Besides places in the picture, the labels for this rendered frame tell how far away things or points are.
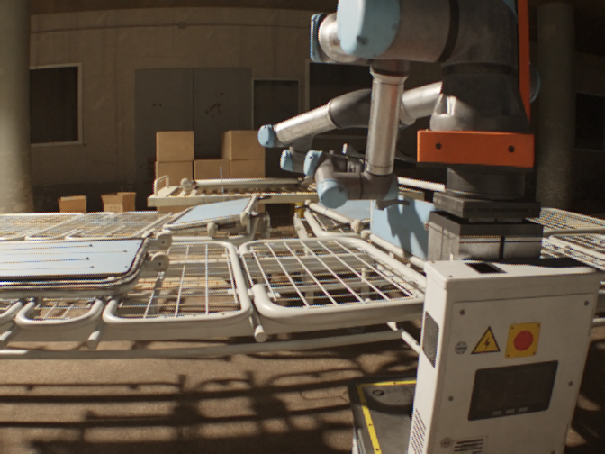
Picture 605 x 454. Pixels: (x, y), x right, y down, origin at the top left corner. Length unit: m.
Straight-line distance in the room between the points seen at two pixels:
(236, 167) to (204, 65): 2.89
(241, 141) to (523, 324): 4.37
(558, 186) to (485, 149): 6.59
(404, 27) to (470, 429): 0.64
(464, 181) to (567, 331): 0.32
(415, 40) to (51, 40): 7.55
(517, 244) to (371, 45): 0.44
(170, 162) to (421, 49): 4.29
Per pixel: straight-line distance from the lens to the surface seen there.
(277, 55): 7.50
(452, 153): 0.61
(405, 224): 1.60
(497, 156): 0.61
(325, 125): 1.34
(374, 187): 1.17
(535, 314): 0.74
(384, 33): 0.60
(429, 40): 0.62
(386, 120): 1.11
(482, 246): 0.79
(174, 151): 4.79
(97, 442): 1.53
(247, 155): 4.89
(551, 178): 7.17
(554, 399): 0.85
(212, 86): 7.28
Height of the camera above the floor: 0.88
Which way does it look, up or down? 10 degrees down
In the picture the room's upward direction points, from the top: straight up
